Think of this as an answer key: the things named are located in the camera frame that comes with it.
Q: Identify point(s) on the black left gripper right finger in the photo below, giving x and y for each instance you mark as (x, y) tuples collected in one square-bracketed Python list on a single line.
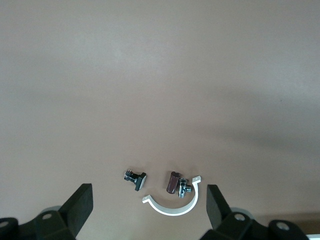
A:
[(237, 227)]

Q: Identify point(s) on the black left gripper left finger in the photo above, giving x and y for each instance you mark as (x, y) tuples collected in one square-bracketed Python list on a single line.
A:
[(50, 225)]

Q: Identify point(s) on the silver metal fitting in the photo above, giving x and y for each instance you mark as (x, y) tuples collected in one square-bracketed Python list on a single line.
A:
[(184, 188)]

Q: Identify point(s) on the white semicircular clamp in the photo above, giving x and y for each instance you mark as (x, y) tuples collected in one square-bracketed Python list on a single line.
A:
[(172, 212)]

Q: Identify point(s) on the brown cylinder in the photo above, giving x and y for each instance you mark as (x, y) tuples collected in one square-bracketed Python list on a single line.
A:
[(172, 182)]

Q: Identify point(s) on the brown table mat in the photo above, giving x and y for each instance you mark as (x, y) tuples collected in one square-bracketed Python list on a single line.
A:
[(160, 75)]

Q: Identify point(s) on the black square push switch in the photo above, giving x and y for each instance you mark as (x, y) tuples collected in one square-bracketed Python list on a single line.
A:
[(138, 181)]

